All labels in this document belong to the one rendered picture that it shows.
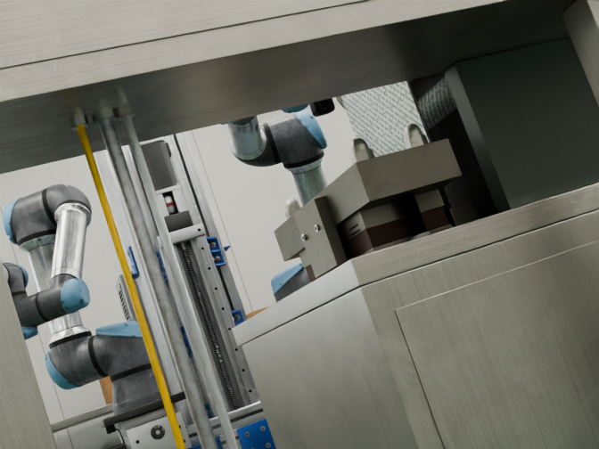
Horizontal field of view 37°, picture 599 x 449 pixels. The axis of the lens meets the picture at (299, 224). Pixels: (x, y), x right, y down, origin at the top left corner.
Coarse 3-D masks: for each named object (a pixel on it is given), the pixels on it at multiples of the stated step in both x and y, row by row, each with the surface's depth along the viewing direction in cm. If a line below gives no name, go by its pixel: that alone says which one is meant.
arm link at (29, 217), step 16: (16, 208) 244; (32, 208) 243; (48, 208) 242; (16, 224) 244; (32, 224) 243; (48, 224) 244; (16, 240) 246; (32, 240) 242; (48, 240) 244; (32, 256) 244; (48, 256) 243; (48, 272) 242; (64, 320) 240; (80, 320) 244; (64, 336) 238; (80, 336) 240; (48, 352) 242; (64, 352) 238; (80, 352) 237; (48, 368) 238; (64, 368) 237; (80, 368) 237; (64, 384) 239; (80, 384) 240
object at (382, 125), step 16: (384, 96) 156; (400, 96) 151; (368, 112) 163; (384, 112) 157; (400, 112) 153; (416, 112) 148; (352, 128) 170; (368, 128) 164; (384, 128) 159; (400, 128) 154; (368, 144) 166; (384, 144) 160; (400, 144) 155
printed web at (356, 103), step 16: (416, 80) 168; (432, 80) 163; (352, 96) 167; (368, 96) 161; (416, 96) 169; (432, 96) 164; (448, 96) 161; (352, 112) 168; (432, 112) 167; (448, 112) 165
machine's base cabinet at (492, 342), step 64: (512, 256) 132; (576, 256) 136; (320, 320) 140; (384, 320) 123; (448, 320) 126; (512, 320) 129; (576, 320) 133; (256, 384) 179; (320, 384) 147; (384, 384) 125; (448, 384) 124; (512, 384) 127; (576, 384) 130; (320, 448) 155; (384, 448) 130; (448, 448) 121; (512, 448) 124; (576, 448) 128
